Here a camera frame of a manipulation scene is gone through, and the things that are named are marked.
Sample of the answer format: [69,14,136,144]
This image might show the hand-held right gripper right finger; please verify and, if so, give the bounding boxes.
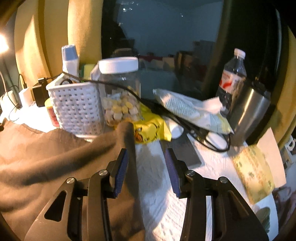
[165,148,270,241]

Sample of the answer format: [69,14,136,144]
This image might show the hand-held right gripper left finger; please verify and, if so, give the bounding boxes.
[24,148,129,241]

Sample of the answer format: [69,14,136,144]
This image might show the brown t-shirt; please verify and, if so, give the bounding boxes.
[0,120,147,241]

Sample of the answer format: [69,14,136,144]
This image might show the dark phone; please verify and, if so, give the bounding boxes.
[162,134,204,169]

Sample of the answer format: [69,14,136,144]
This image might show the small white bottle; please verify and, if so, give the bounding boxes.
[170,120,184,139]

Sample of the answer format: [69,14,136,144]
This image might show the yellow snack packet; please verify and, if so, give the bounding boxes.
[133,104,173,144]

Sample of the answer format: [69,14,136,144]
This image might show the white round case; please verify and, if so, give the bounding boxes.
[206,132,228,150]

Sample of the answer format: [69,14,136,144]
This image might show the white plastic packet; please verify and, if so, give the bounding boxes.
[152,88,234,135]

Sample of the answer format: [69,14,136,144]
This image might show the white plastic basket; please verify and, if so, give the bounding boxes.
[46,81,106,136]

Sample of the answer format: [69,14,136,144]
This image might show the yellow tissue box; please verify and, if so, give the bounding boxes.
[232,127,287,205]

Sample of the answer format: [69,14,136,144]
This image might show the red can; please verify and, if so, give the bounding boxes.
[44,97,61,128]

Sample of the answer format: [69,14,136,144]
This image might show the clear jar with white lid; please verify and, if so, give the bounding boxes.
[98,57,141,127]

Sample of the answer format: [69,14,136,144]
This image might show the steel tumbler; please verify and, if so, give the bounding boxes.
[229,78,272,146]

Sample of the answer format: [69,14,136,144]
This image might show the yellow green sponge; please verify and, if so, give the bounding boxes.
[80,63,93,81]

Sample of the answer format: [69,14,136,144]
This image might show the clear water bottle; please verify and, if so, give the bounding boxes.
[216,48,247,112]

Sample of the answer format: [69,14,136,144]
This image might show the black charger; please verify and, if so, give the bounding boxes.
[32,77,50,108]

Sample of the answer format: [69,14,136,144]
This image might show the white charger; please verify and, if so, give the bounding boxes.
[18,87,32,108]

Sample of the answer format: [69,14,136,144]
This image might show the white bottle with blue cap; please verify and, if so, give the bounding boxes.
[61,44,80,78]

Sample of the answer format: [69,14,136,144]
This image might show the yellow curtain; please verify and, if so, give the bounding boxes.
[13,0,104,84]
[275,27,296,149]

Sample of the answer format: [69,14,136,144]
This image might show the black charger cable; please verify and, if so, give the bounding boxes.
[38,72,232,153]

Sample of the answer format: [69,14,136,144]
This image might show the black phone cable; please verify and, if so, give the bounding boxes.
[17,73,27,90]

